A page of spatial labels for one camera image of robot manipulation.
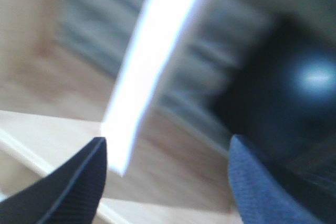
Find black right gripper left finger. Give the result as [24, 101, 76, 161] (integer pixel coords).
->
[1, 137, 107, 223]

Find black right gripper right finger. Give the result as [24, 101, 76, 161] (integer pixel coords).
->
[228, 135, 322, 223]

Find white paper sheet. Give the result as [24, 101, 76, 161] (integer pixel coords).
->
[100, 0, 224, 177]

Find wooden shelf unit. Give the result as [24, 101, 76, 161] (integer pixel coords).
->
[1, 0, 241, 223]

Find silver laptop computer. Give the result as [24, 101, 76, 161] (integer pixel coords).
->
[211, 19, 335, 223]

